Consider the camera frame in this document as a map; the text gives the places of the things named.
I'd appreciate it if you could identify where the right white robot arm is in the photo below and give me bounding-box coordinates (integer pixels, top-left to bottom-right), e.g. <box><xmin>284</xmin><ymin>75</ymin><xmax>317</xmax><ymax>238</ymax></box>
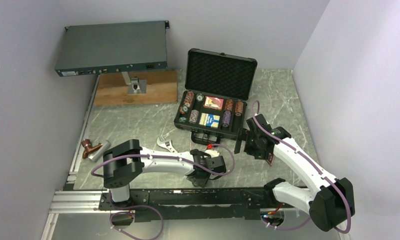
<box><xmin>235</xmin><ymin>114</ymin><xmax>355</xmax><ymax>234</ymax></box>

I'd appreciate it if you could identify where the brown chip stack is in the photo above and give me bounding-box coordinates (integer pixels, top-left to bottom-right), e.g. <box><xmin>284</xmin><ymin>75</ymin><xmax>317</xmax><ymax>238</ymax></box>
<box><xmin>234</xmin><ymin>101</ymin><xmax>244</xmax><ymax>117</ymax></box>

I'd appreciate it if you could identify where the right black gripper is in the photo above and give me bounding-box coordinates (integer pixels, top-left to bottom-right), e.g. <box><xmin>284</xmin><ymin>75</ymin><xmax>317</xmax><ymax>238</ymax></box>
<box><xmin>234</xmin><ymin>127</ymin><xmax>269</xmax><ymax>160</ymax></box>

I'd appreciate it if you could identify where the wooden board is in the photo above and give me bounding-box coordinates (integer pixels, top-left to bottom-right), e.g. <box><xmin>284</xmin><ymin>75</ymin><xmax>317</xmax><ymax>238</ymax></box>
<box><xmin>94</xmin><ymin>69</ymin><xmax>178</xmax><ymax>107</ymax></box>

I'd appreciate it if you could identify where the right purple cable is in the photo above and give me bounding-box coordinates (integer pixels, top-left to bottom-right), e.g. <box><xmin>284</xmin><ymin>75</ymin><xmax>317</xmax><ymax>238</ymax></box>
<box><xmin>251</xmin><ymin>100</ymin><xmax>352</xmax><ymax>235</ymax></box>

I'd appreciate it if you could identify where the triangular all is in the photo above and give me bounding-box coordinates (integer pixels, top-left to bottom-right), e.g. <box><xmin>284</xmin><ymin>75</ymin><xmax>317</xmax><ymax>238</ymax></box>
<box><xmin>266</xmin><ymin>155</ymin><xmax>274</xmax><ymax>166</ymax></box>

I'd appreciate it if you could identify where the purple chip stack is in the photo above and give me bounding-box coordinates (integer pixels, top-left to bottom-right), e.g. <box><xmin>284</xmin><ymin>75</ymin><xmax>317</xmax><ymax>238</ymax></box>
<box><xmin>222</xmin><ymin>110</ymin><xmax>232</xmax><ymax>128</ymax></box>

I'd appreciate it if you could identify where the orange black chip stack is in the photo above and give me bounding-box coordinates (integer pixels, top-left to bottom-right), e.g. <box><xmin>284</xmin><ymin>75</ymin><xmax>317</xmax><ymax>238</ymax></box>
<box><xmin>224</xmin><ymin>99</ymin><xmax>234</xmax><ymax>112</ymax></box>

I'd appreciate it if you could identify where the red handled adjustable wrench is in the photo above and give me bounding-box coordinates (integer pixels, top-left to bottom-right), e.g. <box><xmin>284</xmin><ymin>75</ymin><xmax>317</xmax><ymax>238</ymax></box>
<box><xmin>156</xmin><ymin>136</ymin><xmax>177</xmax><ymax>153</ymax></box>

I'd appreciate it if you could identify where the grey metal stand bracket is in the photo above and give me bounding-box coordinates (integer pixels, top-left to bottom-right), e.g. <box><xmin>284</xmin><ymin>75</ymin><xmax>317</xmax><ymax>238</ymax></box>
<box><xmin>121</xmin><ymin>71</ymin><xmax>147</xmax><ymax>95</ymax></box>

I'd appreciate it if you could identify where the grey metal tube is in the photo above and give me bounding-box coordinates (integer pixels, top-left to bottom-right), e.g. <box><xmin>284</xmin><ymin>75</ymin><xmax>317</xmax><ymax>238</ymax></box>
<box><xmin>88</xmin><ymin>140</ymin><xmax>111</xmax><ymax>162</ymax></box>

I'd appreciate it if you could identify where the blue texas holdem card box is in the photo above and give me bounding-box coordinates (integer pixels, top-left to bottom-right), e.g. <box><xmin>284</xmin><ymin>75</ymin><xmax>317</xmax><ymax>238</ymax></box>
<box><xmin>199</xmin><ymin>112</ymin><xmax>220</xmax><ymax>129</ymax></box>

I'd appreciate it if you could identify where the red playing card deck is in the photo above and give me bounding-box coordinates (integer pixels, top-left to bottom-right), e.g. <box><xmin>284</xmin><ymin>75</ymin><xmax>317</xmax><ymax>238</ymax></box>
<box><xmin>203</xmin><ymin>96</ymin><xmax>224</xmax><ymax>111</ymax></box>

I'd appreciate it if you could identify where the black poker set case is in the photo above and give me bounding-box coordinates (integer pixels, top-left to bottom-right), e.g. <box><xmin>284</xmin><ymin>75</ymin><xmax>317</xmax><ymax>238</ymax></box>
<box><xmin>174</xmin><ymin>48</ymin><xmax>257</xmax><ymax>145</ymax></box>

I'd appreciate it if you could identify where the grey rack-mount network unit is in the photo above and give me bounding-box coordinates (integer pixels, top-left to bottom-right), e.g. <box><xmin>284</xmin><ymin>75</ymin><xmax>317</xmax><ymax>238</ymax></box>
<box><xmin>55</xmin><ymin>20</ymin><xmax>170</xmax><ymax>77</ymax></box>

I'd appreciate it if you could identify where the green chip in case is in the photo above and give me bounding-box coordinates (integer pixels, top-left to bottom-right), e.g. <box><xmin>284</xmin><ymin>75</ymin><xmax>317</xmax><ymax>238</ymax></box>
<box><xmin>196</xmin><ymin>93</ymin><xmax>204</xmax><ymax>102</ymax></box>

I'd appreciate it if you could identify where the copper pipe fitting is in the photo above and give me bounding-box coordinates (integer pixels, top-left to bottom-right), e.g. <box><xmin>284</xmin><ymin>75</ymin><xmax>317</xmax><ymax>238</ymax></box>
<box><xmin>81</xmin><ymin>139</ymin><xmax>103</xmax><ymax>159</ymax></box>

